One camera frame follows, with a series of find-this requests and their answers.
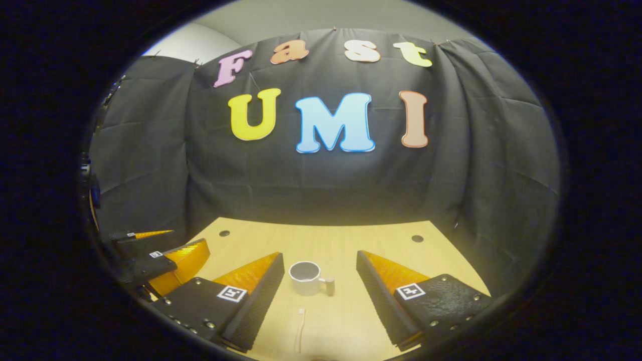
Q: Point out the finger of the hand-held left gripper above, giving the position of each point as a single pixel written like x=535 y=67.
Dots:
x=150 y=234
x=145 y=260

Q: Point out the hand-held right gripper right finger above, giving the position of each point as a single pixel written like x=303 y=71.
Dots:
x=383 y=311

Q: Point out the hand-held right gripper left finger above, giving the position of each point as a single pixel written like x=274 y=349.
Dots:
x=253 y=311

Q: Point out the beige toothbrush with white bristles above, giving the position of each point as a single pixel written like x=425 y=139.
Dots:
x=300 y=331

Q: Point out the light wooden desktop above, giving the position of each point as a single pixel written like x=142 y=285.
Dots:
x=326 y=240

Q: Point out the black backdrop cloth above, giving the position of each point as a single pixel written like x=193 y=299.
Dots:
x=321 y=185

